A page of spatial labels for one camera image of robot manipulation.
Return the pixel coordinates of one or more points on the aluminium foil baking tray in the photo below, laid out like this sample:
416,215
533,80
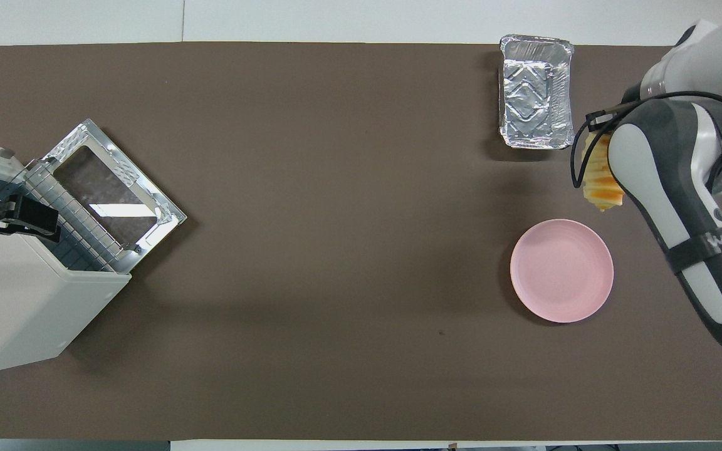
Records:
535,94

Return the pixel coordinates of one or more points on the spiral golden bread roll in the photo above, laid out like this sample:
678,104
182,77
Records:
599,178

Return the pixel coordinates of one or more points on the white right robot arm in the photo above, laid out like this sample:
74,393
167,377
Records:
668,175

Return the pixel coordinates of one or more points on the cream white toaster oven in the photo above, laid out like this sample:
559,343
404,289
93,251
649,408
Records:
16,300

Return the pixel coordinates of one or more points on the chrome glass oven door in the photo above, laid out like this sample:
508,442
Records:
116,188

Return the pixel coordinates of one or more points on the brown paper table mat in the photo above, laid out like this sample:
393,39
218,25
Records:
361,188

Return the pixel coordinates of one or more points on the round pink plate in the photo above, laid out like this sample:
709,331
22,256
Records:
561,270

